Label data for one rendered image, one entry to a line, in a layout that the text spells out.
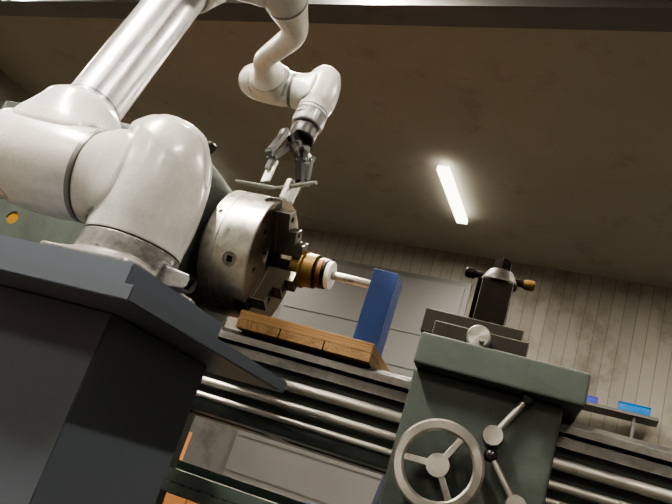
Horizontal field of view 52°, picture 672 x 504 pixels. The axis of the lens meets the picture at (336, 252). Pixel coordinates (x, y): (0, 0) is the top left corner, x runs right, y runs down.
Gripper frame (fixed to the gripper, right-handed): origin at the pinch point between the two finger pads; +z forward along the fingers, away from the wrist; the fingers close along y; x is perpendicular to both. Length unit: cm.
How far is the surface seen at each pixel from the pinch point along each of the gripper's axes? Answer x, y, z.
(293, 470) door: -465, -551, -24
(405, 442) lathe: 61, -1, 62
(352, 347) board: 42, -2, 44
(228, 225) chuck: 8.3, 15.3, 23.3
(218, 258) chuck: 7.2, 13.2, 31.0
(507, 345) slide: 71, -10, 38
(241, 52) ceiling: -327, -149, -296
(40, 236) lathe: -22, 40, 41
